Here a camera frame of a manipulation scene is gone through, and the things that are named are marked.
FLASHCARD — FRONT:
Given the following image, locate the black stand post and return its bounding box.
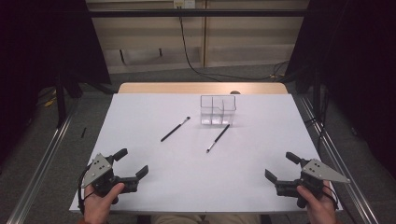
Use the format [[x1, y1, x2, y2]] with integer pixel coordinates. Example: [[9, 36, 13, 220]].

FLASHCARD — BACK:
[[55, 73, 68, 129]]

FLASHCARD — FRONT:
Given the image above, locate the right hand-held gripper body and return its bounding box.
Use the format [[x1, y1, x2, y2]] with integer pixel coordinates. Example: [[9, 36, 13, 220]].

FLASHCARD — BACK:
[[275, 158, 351, 209]]

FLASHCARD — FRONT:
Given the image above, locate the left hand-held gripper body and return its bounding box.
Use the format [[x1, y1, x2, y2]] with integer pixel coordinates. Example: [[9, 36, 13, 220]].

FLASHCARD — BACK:
[[81, 152, 139, 205]]

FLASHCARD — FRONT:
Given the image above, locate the black horizontal frame bar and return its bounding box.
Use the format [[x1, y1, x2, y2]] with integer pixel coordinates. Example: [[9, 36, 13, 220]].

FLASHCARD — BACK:
[[86, 8, 310, 19]]

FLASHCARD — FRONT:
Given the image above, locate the black wall cable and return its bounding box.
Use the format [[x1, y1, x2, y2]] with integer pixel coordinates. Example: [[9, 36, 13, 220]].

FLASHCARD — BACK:
[[177, 7, 283, 82]]

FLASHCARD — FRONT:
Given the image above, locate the white wall power outlet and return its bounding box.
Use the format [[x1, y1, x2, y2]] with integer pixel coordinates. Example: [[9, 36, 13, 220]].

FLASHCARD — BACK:
[[173, 0, 197, 9]]

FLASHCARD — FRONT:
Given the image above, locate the clear acrylic organizer box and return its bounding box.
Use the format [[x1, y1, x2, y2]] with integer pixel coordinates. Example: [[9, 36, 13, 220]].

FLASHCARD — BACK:
[[200, 94, 237, 127]]

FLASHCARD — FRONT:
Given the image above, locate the yellow floor cable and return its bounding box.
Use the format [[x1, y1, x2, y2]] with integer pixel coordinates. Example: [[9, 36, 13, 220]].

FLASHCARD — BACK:
[[43, 89, 58, 108]]

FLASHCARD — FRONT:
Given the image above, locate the person's right hand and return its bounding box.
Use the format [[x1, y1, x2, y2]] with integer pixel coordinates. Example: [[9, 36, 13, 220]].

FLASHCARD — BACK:
[[295, 180, 339, 224]]

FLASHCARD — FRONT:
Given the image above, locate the black makeup brush silver ferrule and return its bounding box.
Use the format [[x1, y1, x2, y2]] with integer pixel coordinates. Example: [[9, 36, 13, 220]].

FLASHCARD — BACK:
[[205, 123, 231, 154]]

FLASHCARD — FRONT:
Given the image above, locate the person's left hand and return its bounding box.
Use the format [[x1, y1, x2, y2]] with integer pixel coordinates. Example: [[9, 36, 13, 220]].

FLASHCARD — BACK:
[[83, 182, 126, 224]]

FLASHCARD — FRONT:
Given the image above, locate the metal floor rail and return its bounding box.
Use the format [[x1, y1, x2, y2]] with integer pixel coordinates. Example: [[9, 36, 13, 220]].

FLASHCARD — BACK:
[[299, 95, 380, 224], [6, 101, 80, 224]]

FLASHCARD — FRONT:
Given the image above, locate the black makeup brush pale tip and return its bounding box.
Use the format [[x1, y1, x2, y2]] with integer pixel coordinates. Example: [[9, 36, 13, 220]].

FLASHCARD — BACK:
[[160, 116, 191, 143]]

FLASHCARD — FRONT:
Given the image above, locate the black curtain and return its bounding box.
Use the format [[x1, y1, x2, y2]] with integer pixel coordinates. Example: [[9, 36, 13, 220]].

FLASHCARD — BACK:
[[285, 0, 396, 171], [0, 0, 112, 162]]

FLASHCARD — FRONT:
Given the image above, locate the white table cover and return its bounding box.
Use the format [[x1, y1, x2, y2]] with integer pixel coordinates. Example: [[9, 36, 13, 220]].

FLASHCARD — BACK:
[[68, 92, 344, 216]]

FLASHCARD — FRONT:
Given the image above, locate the black gripper strap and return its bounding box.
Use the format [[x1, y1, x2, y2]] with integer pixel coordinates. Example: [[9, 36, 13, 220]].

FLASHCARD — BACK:
[[77, 167, 95, 216], [322, 184, 340, 211]]

